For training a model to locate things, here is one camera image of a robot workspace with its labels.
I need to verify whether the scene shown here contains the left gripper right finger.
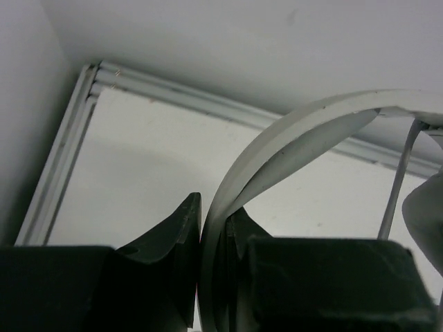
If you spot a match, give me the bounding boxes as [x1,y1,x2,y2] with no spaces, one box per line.
[217,208,273,331]

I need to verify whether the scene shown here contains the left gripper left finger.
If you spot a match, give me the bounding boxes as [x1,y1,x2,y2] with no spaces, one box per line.
[103,192,201,329]

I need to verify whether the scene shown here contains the grey headphone cable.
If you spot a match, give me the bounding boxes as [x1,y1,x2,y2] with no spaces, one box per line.
[377,119,425,240]

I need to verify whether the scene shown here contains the grey white headphones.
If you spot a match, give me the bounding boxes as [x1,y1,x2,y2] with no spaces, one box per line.
[197,89,442,331]

